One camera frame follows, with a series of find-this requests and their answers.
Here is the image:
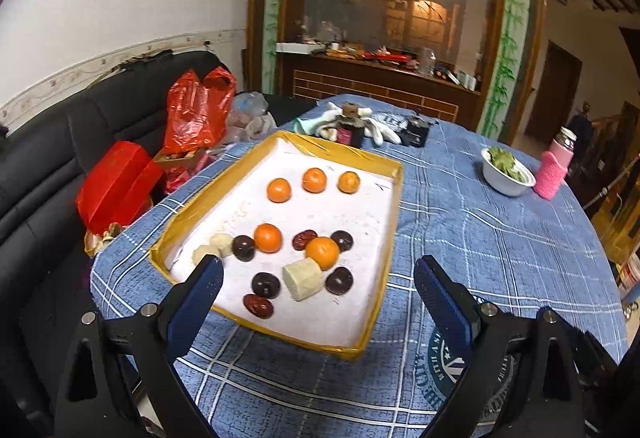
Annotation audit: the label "white bowl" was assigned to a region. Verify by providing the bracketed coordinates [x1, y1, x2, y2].
[481, 147, 537, 197]

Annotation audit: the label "red gift box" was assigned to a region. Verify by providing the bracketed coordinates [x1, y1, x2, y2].
[75, 140, 165, 234]

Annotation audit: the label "clear plastic bag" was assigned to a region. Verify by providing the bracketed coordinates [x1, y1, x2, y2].
[207, 91, 277, 154]

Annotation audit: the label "pale teal glove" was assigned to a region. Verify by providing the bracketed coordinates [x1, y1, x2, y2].
[294, 102, 346, 142]

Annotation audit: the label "brown pink gift box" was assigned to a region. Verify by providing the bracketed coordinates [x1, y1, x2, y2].
[152, 147, 216, 194]

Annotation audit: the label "white bucket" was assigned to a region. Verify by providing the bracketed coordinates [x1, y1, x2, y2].
[620, 252, 640, 304]

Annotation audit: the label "white glove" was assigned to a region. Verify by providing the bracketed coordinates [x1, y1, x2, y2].
[361, 107, 410, 145]

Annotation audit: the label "gold foil wrapper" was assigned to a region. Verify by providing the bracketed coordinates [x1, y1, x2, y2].
[84, 222, 123, 259]

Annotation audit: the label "black leather sofa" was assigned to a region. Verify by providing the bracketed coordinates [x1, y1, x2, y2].
[0, 49, 321, 419]

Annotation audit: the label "red date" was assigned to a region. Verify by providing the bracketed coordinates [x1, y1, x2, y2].
[292, 229, 319, 251]
[243, 294, 275, 319]

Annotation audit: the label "brown wooden door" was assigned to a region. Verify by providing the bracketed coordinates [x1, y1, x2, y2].
[522, 40, 583, 144]

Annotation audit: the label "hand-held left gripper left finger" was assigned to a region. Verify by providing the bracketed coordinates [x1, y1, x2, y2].
[52, 254, 224, 438]

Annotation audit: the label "yellow cardboard tray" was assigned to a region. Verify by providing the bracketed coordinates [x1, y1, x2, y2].
[150, 130, 405, 361]

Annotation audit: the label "dark corked bottle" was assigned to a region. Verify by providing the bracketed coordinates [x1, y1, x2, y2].
[336, 102, 371, 149]

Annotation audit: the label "large beige cake piece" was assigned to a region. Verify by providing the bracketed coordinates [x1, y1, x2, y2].
[282, 258, 324, 302]

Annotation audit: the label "orange mandarin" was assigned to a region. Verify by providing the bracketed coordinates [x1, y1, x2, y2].
[253, 223, 283, 254]
[266, 178, 292, 203]
[337, 171, 362, 194]
[305, 236, 341, 270]
[302, 167, 328, 193]

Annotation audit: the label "green lettuce leaves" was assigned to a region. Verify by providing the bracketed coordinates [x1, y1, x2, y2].
[487, 147, 528, 181]

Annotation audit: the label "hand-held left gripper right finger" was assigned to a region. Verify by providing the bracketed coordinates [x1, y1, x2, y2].
[413, 254, 586, 438]

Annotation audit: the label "pink bottle with knit sleeve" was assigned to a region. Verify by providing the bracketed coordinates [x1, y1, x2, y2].
[532, 126, 578, 202]

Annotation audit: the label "dark purple plum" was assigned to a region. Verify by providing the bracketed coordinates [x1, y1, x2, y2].
[325, 266, 354, 296]
[251, 271, 282, 299]
[330, 230, 355, 253]
[232, 235, 257, 262]

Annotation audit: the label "wooden glass partition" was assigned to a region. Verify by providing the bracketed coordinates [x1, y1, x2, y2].
[247, 0, 548, 146]

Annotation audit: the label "red plastic bag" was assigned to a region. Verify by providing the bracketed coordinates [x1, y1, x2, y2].
[162, 66, 237, 154]

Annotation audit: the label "wooden stair railing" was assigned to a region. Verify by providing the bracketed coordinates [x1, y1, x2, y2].
[582, 100, 640, 264]

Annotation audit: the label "blue plaid tablecloth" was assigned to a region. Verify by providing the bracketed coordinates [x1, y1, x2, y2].
[90, 93, 628, 438]

